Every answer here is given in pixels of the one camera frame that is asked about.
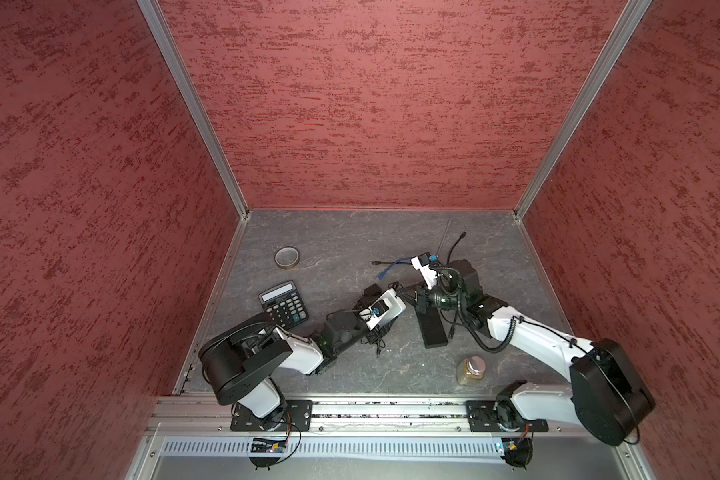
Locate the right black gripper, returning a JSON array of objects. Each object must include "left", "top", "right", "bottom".
[{"left": 395, "top": 279, "right": 465, "bottom": 315}]

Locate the black ribbed network switch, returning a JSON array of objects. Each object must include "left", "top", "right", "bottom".
[{"left": 415, "top": 304, "right": 448, "bottom": 349}]

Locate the blue ethernet cable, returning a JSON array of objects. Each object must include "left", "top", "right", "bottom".
[{"left": 376, "top": 256, "right": 422, "bottom": 281}]

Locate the black cable with plug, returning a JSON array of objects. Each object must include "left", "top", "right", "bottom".
[{"left": 370, "top": 231, "right": 468, "bottom": 341}]

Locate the black power adapter with cable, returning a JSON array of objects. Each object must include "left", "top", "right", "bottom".
[{"left": 364, "top": 331, "right": 386, "bottom": 356}]

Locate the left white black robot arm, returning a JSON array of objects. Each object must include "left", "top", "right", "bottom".
[{"left": 199, "top": 284, "right": 406, "bottom": 430}]

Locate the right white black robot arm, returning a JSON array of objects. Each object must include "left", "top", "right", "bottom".
[{"left": 410, "top": 254, "right": 655, "bottom": 446}]

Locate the amber glass jar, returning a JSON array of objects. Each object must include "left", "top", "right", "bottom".
[{"left": 456, "top": 355, "right": 486, "bottom": 386}]

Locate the black desk calculator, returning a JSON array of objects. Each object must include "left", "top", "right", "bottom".
[{"left": 258, "top": 281, "right": 309, "bottom": 330}]

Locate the brown tape roll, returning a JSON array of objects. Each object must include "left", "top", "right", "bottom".
[{"left": 274, "top": 246, "right": 301, "bottom": 270}]

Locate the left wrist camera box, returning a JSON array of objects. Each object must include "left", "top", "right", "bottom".
[{"left": 360, "top": 289, "right": 406, "bottom": 331}]

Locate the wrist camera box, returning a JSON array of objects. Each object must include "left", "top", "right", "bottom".
[
  {"left": 360, "top": 289, "right": 406, "bottom": 331},
  {"left": 410, "top": 252, "right": 442, "bottom": 290}
]

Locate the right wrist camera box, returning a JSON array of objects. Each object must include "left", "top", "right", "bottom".
[{"left": 410, "top": 252, "right": 442, "bottom": 290}]

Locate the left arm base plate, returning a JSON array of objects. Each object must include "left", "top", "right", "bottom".
[{"left": 229, "top": 400, "right": 313, "bottom": 432}]

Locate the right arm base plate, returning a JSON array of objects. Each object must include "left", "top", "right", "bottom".
[{"left": 465, "top": 400, "right": 549, "bottom": 434}]

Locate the white slotted cable duct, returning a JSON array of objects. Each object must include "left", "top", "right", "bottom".
[{"left": 159, "top": 436, "right": 505, "bottom": 463}]

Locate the aluminium front rail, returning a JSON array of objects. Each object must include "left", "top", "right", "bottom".
[{"left": 146, "top": 394, "right": 589, "bottom": 437}]

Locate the right metal frame post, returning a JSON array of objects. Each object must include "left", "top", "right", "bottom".
[{"left": 514, "top": 0, "right": 652, "bottom": 223}]

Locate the metal frame post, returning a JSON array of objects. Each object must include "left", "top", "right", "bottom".
[
  {"left": 137, "top": 0, "right": 250, "bottom": 222},
  {"left": 514, "top": 0, "right": 652, "bottom": 223}
]

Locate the left metal frame post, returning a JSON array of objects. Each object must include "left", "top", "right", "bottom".
[{"left": 137, "top": 0, "right": 250, "bottom": 222}]

